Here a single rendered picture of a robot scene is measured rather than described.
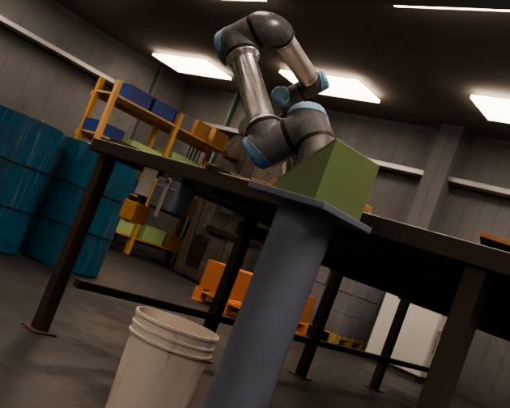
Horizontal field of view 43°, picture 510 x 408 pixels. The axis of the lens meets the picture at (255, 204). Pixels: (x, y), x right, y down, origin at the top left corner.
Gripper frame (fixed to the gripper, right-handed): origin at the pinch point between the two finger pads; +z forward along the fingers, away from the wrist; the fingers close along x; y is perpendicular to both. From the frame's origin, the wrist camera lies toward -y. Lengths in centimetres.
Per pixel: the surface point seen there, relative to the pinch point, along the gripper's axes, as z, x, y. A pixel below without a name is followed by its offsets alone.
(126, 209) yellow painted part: 30, 23, 49
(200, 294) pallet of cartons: 84, -283, 301
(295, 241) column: 23, 48, -62
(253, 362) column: 57, 47, -62
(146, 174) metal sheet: 14, 21, 49
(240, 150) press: -102, -422, 468
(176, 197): 19.2, 21.4, 23.6
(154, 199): 22.9, 23.2, 34.1
